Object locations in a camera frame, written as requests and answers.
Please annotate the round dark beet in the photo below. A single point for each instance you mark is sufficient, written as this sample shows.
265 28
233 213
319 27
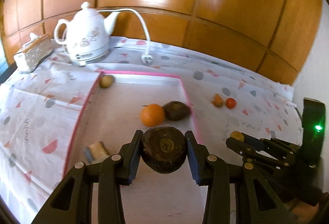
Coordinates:
164 149

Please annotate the small orange carrot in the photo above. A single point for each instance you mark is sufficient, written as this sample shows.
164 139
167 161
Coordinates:
217 101

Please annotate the dark oval avocado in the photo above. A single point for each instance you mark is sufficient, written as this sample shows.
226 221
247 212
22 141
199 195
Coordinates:
176 111

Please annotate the red tomato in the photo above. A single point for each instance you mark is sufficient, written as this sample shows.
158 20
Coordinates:
231 103

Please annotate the small tan potato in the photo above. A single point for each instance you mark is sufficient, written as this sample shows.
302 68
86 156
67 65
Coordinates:
106 81
237 135

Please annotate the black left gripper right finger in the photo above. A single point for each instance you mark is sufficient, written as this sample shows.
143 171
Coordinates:
255 200

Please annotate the person right hand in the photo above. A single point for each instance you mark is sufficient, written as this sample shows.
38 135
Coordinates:
302 212

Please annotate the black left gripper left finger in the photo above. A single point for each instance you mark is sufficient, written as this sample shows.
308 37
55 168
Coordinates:
71 201

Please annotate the patterned white tablecloth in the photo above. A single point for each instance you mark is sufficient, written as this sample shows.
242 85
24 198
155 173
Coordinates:
40 111

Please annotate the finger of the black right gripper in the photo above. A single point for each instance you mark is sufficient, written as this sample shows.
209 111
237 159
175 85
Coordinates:
261 157
273 146

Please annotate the white ceramic electric kettle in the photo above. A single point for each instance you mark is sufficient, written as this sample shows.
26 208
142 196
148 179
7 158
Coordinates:
86 36

